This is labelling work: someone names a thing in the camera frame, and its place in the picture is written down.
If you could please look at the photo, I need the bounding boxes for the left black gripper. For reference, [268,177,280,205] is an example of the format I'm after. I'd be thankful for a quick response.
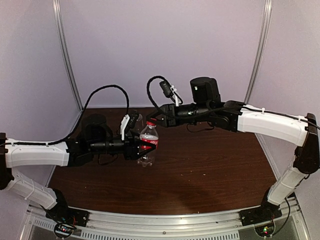
[89,130,156,160]

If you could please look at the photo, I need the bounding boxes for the red cola bottle cap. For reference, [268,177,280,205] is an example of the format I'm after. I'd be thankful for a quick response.
[146,121,156,127]

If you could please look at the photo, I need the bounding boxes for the small cola bottle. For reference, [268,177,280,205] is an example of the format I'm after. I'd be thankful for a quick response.
[137,121,159,167]

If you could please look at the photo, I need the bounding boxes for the large clear plastic bottle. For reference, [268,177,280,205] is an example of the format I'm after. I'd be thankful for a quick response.
[133,113,145,134]

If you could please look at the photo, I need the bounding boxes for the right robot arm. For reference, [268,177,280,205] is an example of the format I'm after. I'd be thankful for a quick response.
[146,76,320,221]

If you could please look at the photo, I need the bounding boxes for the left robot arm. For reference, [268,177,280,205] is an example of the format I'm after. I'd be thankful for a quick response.
[0,112,159,223]

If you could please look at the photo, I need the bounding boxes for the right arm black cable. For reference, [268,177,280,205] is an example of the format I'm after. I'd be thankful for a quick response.
[146,75,226,126]

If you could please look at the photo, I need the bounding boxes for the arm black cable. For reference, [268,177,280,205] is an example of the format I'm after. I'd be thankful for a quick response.
[146,75,226,126]
[4,84,131,148]

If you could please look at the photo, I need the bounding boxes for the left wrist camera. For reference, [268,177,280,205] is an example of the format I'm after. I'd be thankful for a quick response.
[120,112,140,141]

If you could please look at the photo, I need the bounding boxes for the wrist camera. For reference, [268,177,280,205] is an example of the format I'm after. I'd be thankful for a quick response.
[159,80,184,107]
[120,112,140,141]

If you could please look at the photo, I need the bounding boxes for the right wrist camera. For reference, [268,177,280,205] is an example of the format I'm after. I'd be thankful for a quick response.
[159,80,184,107]

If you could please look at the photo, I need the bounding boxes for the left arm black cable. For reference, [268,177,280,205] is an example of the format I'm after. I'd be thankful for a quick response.
[4,84,131,148]

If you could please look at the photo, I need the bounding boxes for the aluminium front frame rail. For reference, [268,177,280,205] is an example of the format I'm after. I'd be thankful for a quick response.
[18,197,311,240]

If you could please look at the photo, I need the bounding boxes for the left rear frame post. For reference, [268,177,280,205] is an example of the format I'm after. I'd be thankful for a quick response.
[52,0,83,112]

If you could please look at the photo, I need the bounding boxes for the frame post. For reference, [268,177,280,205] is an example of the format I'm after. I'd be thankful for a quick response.
[52,0,83,112]
[244,0,273,104]

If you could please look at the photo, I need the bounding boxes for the right rear frame post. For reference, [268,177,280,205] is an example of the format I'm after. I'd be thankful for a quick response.
[244,0,273,104]

